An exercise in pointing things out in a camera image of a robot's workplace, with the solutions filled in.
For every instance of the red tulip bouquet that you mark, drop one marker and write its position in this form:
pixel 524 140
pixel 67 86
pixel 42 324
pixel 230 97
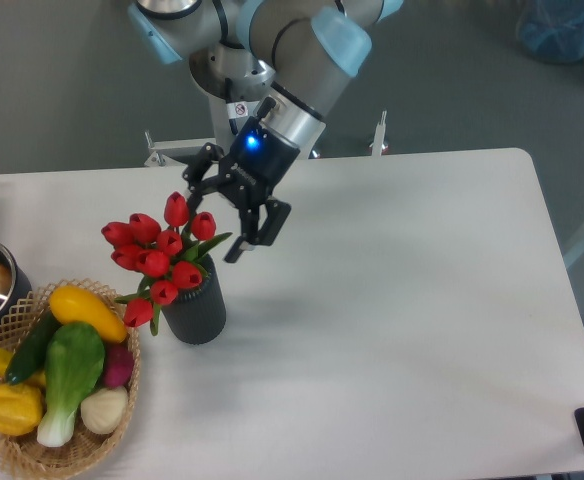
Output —
pixel 169 257

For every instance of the yellow bell pepper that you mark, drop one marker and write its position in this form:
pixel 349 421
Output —
pixel 21 409

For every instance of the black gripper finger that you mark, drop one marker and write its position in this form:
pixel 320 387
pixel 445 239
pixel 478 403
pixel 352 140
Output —
pixel 260 226
pixel 198 184

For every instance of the dark green cucumber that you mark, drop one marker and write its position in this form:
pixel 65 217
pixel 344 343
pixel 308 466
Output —
pixel 30 356

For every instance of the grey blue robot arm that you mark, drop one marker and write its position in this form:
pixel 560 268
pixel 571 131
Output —
pixel 341 27

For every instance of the green bok choy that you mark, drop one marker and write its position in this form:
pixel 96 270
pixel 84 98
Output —
pixel 74 363

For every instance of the purple red radish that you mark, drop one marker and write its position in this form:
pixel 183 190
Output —
pixel 118 366

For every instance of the woven wicker basket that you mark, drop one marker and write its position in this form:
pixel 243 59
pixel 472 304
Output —
pixel 23 457

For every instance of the blue plastic bag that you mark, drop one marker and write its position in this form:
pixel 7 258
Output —
pixel 552 31

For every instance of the yellow squash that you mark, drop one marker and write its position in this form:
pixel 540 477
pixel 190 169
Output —
pixel 70 304

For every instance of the dark grey ribbed vase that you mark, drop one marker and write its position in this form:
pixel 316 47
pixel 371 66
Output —
pixel 198 316

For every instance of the white garlic bulb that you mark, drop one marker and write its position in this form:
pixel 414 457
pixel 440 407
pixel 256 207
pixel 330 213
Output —
pixel 102 411

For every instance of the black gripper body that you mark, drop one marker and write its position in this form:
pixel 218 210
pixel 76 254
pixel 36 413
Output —
pixel 257 161

